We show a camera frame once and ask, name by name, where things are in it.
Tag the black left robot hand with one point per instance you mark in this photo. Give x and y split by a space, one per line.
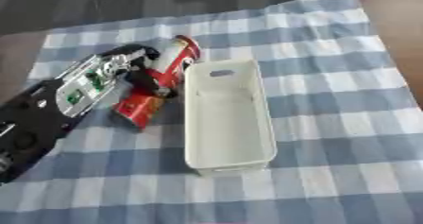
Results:
141 67

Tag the red cylindrical snack can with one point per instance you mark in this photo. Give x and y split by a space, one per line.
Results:
165 73

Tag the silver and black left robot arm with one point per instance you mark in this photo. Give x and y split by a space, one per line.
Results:
49 108

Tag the white plastic storage box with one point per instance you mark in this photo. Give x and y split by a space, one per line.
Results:
227 120

